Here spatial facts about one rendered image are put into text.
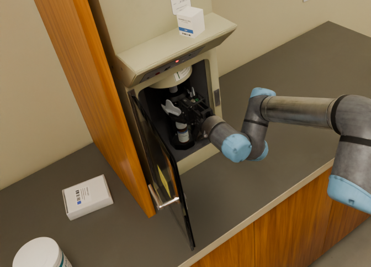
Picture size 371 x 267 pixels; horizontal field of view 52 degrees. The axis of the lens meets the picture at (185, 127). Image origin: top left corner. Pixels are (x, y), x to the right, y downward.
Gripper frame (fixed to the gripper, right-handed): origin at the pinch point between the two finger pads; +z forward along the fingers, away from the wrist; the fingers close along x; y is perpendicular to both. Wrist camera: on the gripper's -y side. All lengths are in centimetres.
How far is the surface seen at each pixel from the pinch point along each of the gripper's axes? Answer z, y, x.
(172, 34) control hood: -9.5, 29.6, 1.8
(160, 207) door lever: -34.1, -0.8, 26.6
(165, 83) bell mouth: -4.2, 11.5, 4.3
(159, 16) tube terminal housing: -6.9, 34.5, 3.5
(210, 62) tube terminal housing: -6.9, 13.3, -11.0
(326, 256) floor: -33, -121, -56
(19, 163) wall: 36, -23, 56
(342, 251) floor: -36, -121, -65
